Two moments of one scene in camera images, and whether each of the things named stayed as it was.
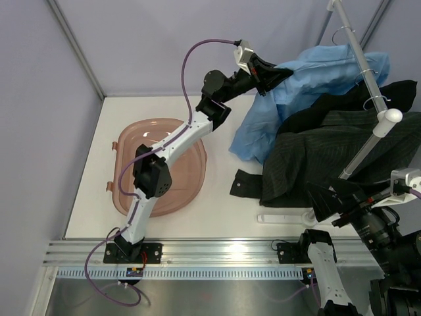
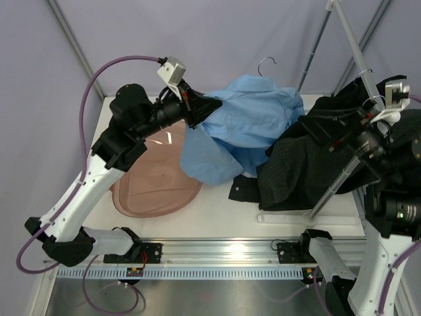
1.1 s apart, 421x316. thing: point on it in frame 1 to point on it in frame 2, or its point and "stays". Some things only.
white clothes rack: [384, 118] stays
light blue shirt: [316, 74] to [254, 111]
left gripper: [263, 75] to [195, 106]
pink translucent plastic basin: [187, 166] stays
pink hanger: [341, 27] to [270, 57]
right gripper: [328, 202] to [359, 117]
